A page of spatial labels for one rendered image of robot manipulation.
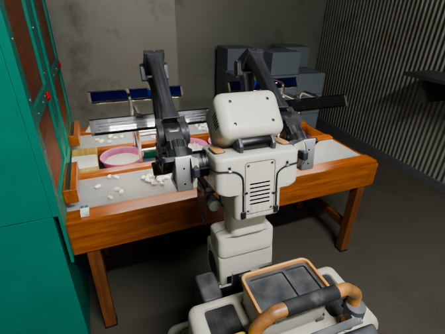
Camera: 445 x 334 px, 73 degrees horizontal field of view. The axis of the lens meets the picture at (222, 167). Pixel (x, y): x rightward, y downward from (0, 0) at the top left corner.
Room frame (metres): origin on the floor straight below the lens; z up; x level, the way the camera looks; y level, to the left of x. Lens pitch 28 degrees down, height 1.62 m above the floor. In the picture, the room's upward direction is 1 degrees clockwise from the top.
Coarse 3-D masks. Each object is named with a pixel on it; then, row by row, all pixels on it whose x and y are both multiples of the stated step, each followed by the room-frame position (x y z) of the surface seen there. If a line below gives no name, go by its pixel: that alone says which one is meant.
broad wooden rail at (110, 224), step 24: (312, 168) 1.60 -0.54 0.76; (336, 168) 1.61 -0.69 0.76; (360, 168) 1.68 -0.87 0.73; (168, 192) 1.30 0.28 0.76; (192, 192) 1.30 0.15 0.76; (288, 192) 1.47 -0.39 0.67; (312, 192) 1.54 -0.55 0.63; (336, 192) 1.62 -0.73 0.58; (72, 216) 1.08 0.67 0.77; (96, 216) 1.09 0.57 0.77; (120, 216) 1.11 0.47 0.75; (144, 216) 1.16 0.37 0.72; (168, 216) 1.20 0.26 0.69; (192, 216) 1.25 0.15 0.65; (216, 216) 1.30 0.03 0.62; (72, 240) 1.03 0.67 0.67; (96, 240) 1.07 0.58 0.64; (120, 240) 1.11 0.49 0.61
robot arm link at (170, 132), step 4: (164, 124) 0.93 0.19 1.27; (168, 124) 0.93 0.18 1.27; (172, 124) 0.93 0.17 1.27; (176, 124) 0.94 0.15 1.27; (164, 128) 0.91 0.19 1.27; (168, 128) 0.91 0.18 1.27; (172, 128) 0.92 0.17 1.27; (176, 128) 0.92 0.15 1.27; (164, 132) 0.90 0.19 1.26; (168, 132) 0.90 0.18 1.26; (172, 132) 0.90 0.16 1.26; (176, 132) 0.90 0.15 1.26; (180, 132) 0.90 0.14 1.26; (168, 136) 0.88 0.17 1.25; (172, 136) 0.88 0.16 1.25; (176, 136) 0.89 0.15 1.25; (180, 136) 0.89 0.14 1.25; (168, 140) 0.87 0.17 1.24
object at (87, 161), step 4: (76, 156) 1.65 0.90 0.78; (80, 156) 1.65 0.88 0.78; (84, 156) 1.65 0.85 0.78; (88, 156) 1.65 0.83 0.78; (92, 156) 1.65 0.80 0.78; (96, 156) 1.65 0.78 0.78; (72, 160) 1.60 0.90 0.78; (76, 160) 1.60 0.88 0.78; (80, 160) 1.60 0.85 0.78; (84, 160) 1.60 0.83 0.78; (88, 160) 1.60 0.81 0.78; (92, 160) 1.60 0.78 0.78; (96, 160) 1.60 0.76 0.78; (80, 164) 1.55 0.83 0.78; (84, 164) 1.55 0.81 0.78; (88, 164) 1.55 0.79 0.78; (92, 164) 1.55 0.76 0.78; (96, 164) 1.55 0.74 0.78; (80, 168) 1.50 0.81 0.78
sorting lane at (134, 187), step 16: (320, 144) 2.01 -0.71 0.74; (336, 144) 2.02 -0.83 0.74; (320, 160) 1.75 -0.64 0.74; (112, 176) 1.49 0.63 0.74; (128, 176) 1.49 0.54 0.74; (80, 192) 1.31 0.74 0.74; (96, 192) 1.32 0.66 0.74; (112, 192) 1.32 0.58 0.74; (128, 192) 1.33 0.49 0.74; (144, 192) 1.33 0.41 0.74; (160, 192) 1.33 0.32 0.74
